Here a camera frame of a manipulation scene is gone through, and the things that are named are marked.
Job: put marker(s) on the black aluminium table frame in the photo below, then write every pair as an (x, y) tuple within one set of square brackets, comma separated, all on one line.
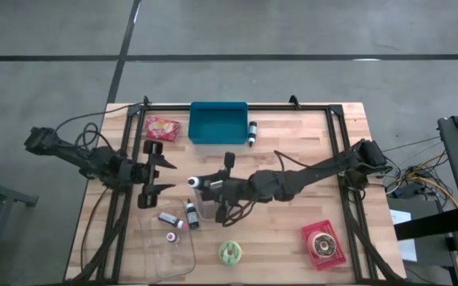
[(276, 107)]

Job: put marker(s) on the pink capped dropper bottle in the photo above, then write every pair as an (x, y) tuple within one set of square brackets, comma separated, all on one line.
[(171, 219)]

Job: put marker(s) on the black flat bar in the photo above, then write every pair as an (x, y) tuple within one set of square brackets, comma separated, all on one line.
[(431, 224)]

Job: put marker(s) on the blue plastic bin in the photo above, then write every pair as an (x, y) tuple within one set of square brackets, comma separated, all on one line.
[(217, 123)]

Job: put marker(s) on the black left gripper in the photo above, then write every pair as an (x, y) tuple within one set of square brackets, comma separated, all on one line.
[(139, 176)]

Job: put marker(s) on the green frosted toy donut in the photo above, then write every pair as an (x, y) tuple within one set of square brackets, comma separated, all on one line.
[(230, 253)]

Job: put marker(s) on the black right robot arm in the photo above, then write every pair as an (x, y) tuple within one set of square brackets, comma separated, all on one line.
[(316, 171)]

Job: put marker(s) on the black frame clamp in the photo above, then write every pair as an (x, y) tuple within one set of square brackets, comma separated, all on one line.
[(294, 101), (146, 100)]

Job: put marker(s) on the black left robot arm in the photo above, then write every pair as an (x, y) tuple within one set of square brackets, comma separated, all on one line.
[(74, 155)]

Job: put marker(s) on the orange toy donut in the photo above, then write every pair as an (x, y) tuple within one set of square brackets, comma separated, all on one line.
[(330, 248)]

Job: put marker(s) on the white paper sheet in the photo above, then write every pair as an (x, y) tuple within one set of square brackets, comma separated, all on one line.
[(404, 238)]

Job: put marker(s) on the clear plastic tray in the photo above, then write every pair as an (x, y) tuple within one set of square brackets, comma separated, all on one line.
[(165, 258)]

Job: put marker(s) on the red plastic basket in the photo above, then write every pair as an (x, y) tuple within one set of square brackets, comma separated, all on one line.
[(332, 264)]

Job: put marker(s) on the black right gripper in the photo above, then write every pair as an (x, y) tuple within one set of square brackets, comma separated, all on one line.
[(237, 190)]

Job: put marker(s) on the red snack packet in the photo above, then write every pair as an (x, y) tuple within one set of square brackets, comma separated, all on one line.
[(161, 129)]

